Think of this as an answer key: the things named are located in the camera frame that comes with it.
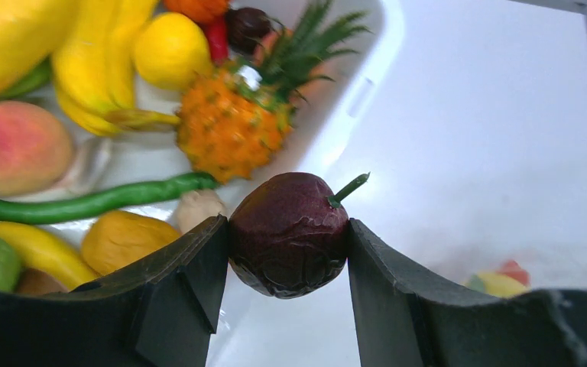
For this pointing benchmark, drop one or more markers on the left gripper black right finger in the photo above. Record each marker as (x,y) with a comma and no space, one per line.
(407,315)

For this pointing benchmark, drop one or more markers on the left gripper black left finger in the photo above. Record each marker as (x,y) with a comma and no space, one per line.
(158,311)

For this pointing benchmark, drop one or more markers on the dark purple plum toy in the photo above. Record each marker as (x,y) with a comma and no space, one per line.
(289,236)

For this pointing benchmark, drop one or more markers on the yellow mango toy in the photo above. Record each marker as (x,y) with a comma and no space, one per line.
(29,32)

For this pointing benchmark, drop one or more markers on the clear zip bag red zipper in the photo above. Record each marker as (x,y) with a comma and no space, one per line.
(549,267)

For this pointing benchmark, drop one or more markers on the white plastic bin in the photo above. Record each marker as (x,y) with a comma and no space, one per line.
(324,125)

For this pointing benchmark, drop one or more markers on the brown potato toy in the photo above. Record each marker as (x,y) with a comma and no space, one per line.
(119,238)

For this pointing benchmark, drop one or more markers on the beige garlic toy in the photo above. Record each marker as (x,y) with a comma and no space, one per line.
(196,206)

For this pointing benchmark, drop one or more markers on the green cucumber toy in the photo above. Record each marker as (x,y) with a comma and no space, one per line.
(95,204)

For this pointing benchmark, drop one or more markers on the pineapple toy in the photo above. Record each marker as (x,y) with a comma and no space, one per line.
(236,118)

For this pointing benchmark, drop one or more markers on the peach toy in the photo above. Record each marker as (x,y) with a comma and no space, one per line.
(35,148)

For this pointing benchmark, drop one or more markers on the yellow banana bunch toy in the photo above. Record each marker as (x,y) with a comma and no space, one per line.
(94,79)

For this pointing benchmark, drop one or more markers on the yellow lemon toy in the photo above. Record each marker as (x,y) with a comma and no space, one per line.
(170,51)

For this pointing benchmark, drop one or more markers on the orange tomato toy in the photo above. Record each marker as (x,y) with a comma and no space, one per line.
(200,11)

